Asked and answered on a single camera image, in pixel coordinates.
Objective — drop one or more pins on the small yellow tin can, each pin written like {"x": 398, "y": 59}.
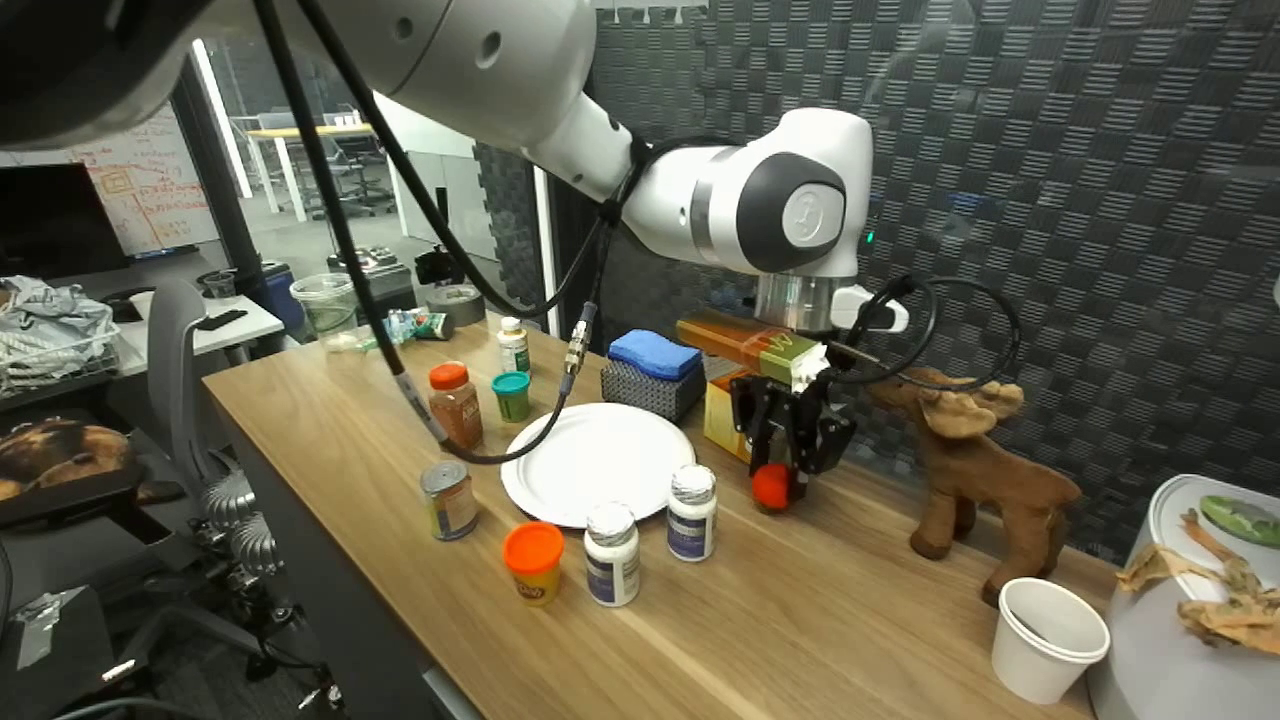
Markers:
{"x": 451, "y": 504}

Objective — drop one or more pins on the clear plastic container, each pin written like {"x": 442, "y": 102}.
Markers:
{"x": 324, "y": 305}

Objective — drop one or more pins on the teal lid small tub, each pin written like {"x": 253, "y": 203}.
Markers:
{"x": 513, "y": 393}

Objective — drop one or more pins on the brown cushion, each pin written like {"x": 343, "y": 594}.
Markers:
{"x": 61, "y": 462}

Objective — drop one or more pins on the brown crinkled scraps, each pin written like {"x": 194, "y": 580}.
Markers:
{"x": 1227, "y": 616}

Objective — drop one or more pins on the red tomato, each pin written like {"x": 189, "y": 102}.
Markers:
{"x": 774, "y": 491}

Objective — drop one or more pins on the grey foam block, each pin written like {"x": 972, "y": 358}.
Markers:
{"x": 645, "y": 397}

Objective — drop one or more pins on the white paper cup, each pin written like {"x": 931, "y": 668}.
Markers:
{"x": 1045, "y": 644}

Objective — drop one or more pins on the white paper plate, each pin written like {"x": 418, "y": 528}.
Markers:
{"x": 584, "y": 462}

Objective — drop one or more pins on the white side desk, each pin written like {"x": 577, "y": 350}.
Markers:
{"x": 225, "y": 325}

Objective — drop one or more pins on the black monitor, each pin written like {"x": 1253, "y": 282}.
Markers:
{"x": 52, "y": 223}

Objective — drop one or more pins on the orange lid dough tub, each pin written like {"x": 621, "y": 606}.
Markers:
{"x": 532, "y": 557}

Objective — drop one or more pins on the crumpled teal packet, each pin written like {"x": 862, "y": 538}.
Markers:
{"x": 407, "y": 325}

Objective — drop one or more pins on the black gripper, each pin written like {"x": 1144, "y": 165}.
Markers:
{"x": 785, "y": 407}

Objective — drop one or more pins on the pile of grey clothes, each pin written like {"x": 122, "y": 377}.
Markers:
{"x": 46, "y": 333}

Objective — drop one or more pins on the grey tape roll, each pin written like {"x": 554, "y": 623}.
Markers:
{"x": 459, "y": 305}

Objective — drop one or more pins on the brown plush moose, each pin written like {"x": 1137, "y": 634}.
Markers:
{"x": 985, "y": 480}

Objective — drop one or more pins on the spice jar orange lid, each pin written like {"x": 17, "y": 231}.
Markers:
{"x": 459, "y": 416}

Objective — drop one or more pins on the open yellow cardboard box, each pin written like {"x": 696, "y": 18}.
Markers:
{"x": 723, "y": 423}

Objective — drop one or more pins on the white pill bottle blue label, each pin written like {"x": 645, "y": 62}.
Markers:
{"x": 612, "y": 561}
{"x": 694, "y": 518}

